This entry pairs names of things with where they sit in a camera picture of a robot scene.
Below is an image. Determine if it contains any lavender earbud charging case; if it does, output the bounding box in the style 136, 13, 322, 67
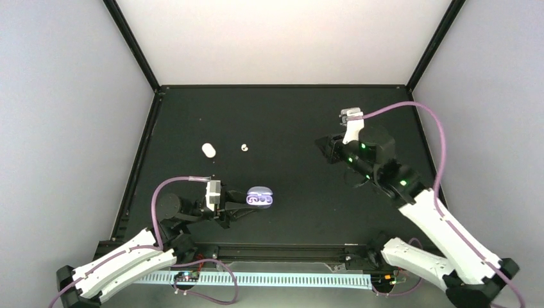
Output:
246, 186, 273, 209

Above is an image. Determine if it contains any white oval charging case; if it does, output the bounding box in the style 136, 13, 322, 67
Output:
201, 142, 217, 158

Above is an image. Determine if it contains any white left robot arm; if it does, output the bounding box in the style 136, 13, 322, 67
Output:
49, 190, 268, 307

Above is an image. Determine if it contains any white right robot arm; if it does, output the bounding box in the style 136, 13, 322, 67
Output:
315, 128, 519, 307

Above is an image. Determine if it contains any small circuit board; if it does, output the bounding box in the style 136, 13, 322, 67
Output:
174, 271, 200, 283

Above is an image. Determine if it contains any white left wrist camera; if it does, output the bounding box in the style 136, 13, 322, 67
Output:
205, 180, 221, 212

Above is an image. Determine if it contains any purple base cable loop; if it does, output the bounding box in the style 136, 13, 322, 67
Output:
172, 257, 241, 305

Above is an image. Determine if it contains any black frame rail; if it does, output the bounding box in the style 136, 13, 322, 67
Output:
177, 243, 379, 266

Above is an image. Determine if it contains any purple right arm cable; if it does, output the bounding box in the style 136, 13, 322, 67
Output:
361, 101, 528, 308

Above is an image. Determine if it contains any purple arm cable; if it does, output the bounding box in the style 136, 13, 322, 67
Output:
46, 175, 212, 308
361, 101, 528, 308

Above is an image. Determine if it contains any light blue slotted cable duct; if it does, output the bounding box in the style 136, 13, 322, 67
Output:
136, 271, 373, 290

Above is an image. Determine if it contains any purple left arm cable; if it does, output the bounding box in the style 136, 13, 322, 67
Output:
46, 175, 212, 308

